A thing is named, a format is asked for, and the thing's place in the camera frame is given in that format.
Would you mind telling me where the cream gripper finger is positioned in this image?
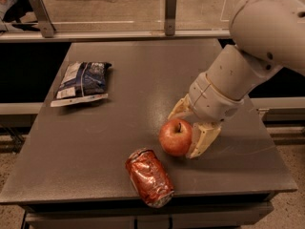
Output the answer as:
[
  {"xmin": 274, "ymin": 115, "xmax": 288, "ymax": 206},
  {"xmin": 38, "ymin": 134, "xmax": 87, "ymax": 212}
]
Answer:
[
  {"xmin": 186, "ymin": 122, "xmax": 221, "ymax": 158},
  {"xmin": 168, "ymin": 94, "xmax": 193, "ymax": 119}
]

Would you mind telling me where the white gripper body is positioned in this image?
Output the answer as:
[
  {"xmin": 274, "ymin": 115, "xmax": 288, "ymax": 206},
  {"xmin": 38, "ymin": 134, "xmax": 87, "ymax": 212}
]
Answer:
[{"xmin": 189, "ymin": 73, "xmax": 244, "ymax": 123}]

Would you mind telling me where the red apple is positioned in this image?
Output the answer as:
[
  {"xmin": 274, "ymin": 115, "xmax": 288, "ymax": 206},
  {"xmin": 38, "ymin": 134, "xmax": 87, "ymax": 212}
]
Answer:
[{"xmin": 158, "ymin": 118, "xmax": 193, "ymax": 156}]

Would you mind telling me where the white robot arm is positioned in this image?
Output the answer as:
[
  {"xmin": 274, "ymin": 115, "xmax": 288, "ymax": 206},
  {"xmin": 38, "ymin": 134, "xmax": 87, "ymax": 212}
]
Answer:
[{"xmin": 169, "ymin": 0, "xmax": 305, "ymax": 158}]

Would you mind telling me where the crushed red coke can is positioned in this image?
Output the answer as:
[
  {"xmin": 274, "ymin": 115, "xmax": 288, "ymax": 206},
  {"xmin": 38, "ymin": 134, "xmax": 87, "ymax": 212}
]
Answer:
[{"xmin": 125, "ymin": 148, "xmax": 174, "ymax": 208}]

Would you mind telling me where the blue chip bag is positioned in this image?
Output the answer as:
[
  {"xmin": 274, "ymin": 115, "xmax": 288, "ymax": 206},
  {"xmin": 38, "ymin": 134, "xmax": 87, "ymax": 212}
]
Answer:
[{"xmin": 51, "ymin": 62, "xmax": 112, "ymax": 107}]

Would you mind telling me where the middle metal bracket post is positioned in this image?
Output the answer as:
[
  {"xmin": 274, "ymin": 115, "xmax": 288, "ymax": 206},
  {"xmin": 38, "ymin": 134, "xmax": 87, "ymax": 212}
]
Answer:
[{"xmin": 164, "ymin": 0, "xmax": 177, "ymax": 36}]

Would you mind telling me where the metal bracket post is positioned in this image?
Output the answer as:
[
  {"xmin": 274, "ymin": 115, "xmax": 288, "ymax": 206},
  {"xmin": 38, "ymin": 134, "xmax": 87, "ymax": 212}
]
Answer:
[
  {"xmin": 29, "ymin": 0, "xmax": 55, "ymax": 38},
  {"xmin": 164, "ymin": 0, "xmax": 177, "ymax": 36}
]

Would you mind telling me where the left metal bracket post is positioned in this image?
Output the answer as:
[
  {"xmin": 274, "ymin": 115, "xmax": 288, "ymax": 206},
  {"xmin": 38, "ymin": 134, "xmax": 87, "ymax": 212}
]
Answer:
[{"xmin": 29, "ymin": 0, "xmax": 55, "ymax": 38}]

